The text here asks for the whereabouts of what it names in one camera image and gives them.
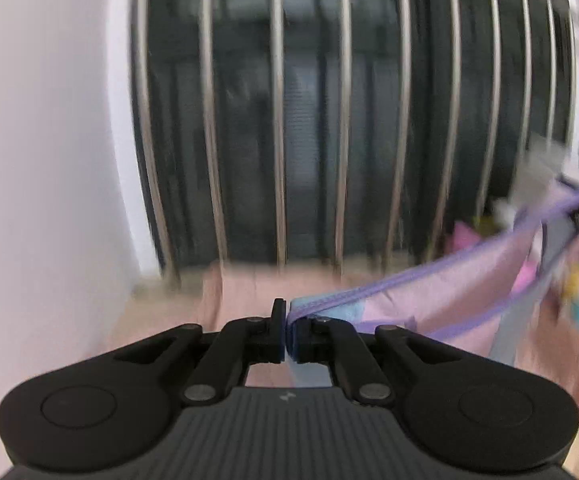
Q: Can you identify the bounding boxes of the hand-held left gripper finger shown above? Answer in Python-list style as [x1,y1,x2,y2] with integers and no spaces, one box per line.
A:
[288,316,465,407]
[112,299,289,407]

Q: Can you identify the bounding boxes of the metal window bars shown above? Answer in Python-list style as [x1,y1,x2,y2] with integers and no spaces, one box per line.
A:
[130,0,579,281]

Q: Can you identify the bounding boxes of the pink plastic box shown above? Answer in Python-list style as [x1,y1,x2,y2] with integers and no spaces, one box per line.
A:
[449,221,491,261]

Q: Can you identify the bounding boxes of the pink garment with purple trim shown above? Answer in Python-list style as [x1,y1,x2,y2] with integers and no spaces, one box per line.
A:
[288,182,579,388]

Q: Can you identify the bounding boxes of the peach pink blanket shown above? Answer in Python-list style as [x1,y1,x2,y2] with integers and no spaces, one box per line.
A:
[82,257,579,480]

